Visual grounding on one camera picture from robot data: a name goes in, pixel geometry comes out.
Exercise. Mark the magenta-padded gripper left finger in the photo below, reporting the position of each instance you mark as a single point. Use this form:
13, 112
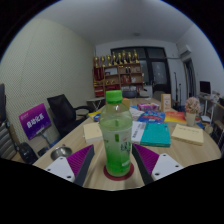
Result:
58, 166

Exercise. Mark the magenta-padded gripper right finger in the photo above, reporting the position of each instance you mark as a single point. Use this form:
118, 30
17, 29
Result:
165, 165

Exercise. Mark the green drink bottle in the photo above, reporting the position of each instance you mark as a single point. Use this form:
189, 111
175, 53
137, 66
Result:
116, 146

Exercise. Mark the small metal cup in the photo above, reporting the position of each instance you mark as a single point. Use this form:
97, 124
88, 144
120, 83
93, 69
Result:
61, 152

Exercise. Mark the teal book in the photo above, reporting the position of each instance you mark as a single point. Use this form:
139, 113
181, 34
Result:
156, 135

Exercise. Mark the black hard suitcase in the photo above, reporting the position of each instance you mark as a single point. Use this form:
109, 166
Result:
27, 153

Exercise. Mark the pale yellow book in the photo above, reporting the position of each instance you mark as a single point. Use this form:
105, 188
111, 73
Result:
187, 134
92, 132

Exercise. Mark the white printed book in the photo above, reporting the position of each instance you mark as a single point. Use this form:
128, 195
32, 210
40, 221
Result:
137, 131

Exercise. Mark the orange yellow book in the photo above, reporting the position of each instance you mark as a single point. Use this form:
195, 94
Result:
175, 117

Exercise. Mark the blue colourful book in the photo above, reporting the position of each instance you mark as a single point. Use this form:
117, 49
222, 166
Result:
151, 117

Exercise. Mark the flat round red coaster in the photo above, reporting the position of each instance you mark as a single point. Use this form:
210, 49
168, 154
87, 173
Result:
108, 176

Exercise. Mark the purple sign board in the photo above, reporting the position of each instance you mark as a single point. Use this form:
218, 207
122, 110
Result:
34, 121

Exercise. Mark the black office chair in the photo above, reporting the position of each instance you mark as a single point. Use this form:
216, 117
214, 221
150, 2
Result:
61, 111

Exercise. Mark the silver ribbed suitcase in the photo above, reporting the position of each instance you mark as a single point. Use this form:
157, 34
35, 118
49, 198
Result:
6, 141

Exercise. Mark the pink flat box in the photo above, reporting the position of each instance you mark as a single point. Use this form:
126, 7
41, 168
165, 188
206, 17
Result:
148, 106

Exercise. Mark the yellow flat book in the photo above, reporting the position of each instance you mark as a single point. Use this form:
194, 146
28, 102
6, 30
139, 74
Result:
94, 115

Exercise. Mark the orange upright carton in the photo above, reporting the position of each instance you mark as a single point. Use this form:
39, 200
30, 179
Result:
166, 102

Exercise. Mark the pink flowers in white pot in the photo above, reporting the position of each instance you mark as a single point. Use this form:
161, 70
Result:
192, 105

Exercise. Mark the yellow gift box red ribbon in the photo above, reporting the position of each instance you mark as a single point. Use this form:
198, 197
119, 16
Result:
126, 102

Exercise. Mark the small round white table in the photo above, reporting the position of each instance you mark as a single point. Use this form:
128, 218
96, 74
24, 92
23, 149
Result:
95, 100

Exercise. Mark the wooden side desk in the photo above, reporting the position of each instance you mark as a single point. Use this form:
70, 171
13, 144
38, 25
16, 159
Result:
216, 106

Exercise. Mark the black computer monitor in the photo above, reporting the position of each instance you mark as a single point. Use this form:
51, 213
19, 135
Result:
205, 87

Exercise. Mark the wooden shelf unit with trophies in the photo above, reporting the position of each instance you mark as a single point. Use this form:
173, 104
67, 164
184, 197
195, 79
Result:
120, 76

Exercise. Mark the white wall air conditioner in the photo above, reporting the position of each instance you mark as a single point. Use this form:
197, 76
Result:
186, 51

